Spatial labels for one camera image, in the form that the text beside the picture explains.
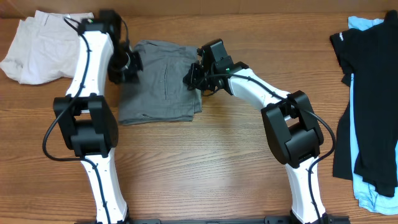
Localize light blue t-shirt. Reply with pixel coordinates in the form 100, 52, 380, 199
347, 16, 398, 215

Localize folded beige shorts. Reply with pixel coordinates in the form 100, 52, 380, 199
1, 10, 94, 85

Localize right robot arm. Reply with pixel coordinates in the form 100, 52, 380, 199
183, 39, 327, 223

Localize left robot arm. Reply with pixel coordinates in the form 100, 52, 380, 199
49, 9, 143, 223

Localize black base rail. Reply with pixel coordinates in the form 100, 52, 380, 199
76, 215, 351, 224

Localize grey shorts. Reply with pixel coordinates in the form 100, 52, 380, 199
118, 40, 202, 125

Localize black t-shirt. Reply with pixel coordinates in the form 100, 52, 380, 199
330, 10, 397, 197

